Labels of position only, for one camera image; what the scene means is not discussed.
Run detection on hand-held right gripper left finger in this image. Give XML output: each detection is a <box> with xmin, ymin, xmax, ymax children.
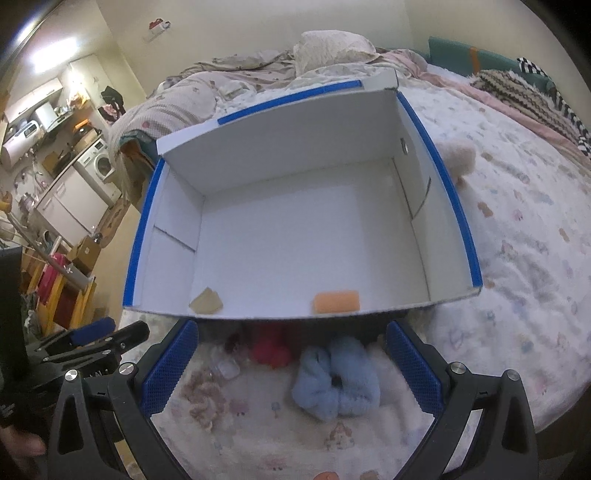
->
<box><xmin>46</xmin><ymin>319</ymin><xmax>200</xmax><ymax>480</ymax></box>

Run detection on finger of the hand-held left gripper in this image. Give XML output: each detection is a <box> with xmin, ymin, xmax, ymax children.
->
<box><xmin>41</xmin><ymin>320</ymin><xmax>151</xmax><ymax>370</ymax></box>
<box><xmin>25</xmin><ymin>316</ymin><xmax>117</xmax><ymax>358</ymax></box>

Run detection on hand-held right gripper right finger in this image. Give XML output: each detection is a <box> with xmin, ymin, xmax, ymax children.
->
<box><xmin>385</xmin><ymin>319</ymin><xmax>541</xmax><ymax>480</ymax></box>

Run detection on cream floral scrunchie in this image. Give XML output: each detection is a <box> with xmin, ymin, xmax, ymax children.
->
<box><xmin>185</xmin><ymin>369</ymin><xmax>222</xmax><ymax>428</ymax></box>

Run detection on white soft scrunchie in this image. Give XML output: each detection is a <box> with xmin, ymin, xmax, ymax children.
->
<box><xmin>209</xmin><ymin>353</ymin><xmax>241</xmax><ymax>380</ymax></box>

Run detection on beige scrunchie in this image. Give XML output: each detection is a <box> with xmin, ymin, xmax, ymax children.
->
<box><xmin>189</xmin><ymin>287</ymin><xmax>225</xmax><ymax>315</ymax></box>

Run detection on blue fluffy scrunchie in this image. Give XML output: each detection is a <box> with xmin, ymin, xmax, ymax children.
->
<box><xmin>291</xmin><ymin>336</ymin><xmax>382</xmax><ymax>421</ymax></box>

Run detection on pink round lid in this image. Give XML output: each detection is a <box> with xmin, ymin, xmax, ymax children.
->
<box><xmin>252</xmin><ymin>323</ymin><xmax>293</xmax><ymax>369</ymax></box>

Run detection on orange soft sponge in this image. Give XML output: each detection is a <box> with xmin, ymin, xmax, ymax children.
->
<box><xmin>313</xmin><ymin>291</ymin><xmax>360</xmax><ymax>315</ymax></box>

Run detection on white cardboard box blue tape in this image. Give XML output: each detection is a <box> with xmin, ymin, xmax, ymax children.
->
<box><xmin>122</xmin><ymin>68</ymin><xmax>483</xmax><ymax>321</ymax></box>

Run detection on person's left hand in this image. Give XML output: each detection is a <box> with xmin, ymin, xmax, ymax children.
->
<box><xmin>0</xmin><ymin>425</ymin><xmax>47</xmax><ymax>460</ymax></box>

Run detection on brown cardboard box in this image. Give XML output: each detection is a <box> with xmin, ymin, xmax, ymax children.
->
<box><xmin>69</xmin><ymin>235</ymin><xmax>102</xmax><ymax>273</ymax></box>

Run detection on white kitchen cabinet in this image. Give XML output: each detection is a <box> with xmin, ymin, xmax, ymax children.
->
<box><xmin>34</xmin><ymin>166</ymin><xmax>112</xmax><ymax>245</ymax></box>

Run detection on white washing machine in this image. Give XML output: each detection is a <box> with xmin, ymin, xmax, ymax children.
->
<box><xmin>74</xmin><ymin>138</ymin><xmax>116</xmax><ymax>195</ymax></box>

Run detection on teal bed footboard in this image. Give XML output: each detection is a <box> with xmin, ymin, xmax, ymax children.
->
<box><xmin>117</xmin><ymin>131</ymin><xmax>155</xmax><ymax>195</ymax></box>

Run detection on beige fluffy plush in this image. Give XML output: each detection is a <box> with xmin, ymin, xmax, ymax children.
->
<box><xmin>436</xmin><ymin>138</ymin><xmax>477</xmax><ymax>188</ymax></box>

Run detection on black hanging clothing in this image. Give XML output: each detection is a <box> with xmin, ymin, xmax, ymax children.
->
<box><xmin>100</xmin><ymin>85</ymin><xmax>126</xmax><ymax>116</ymax></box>

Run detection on grey printed duvet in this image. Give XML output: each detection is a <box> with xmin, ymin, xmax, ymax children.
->
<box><xmin>108</xmin><ymin>48</ymin><xmax>296</xmax><ymax>148</ymax></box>

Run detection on pink bed sheet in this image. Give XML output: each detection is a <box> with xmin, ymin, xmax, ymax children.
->
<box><xmin>369</xmin><ymin>48</ymin><xmax>591</xmax><ymax>153</ymax></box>

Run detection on brown knit blanket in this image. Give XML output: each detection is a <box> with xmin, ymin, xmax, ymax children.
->
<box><xmin>471</xmin><ymin>69</ymin><xmax>583</xmax><ymax>139</ymax></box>

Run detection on black white striped cloth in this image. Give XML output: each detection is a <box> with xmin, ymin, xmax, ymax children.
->
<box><xmin>515</xmin><ymin>56</ymin><xmax>591</xmax><ymax>158</ymax></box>

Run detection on teal headboard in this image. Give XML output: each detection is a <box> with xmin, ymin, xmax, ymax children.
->
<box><xmin>427</xmin><ymin>37</ymin><xmax>555</xmax><ymax>93</ymax></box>

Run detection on beige pillow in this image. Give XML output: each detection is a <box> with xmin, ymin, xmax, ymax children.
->
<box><xmin>293</xmin><ymin>30</ymin><xmax>379</xmax><ymax>75</ymax></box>

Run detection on yellow wooden frame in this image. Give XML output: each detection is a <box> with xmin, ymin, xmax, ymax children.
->
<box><xmin>28</xmin><ymin>251</ymin><xmax>98</xmax><ymax>335</ymax></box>

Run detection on red white wall hook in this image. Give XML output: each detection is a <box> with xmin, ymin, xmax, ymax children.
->
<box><xmin>147</xmin><ymin>18</ymin><xmax>171</xmax><ymax>43</ymax></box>

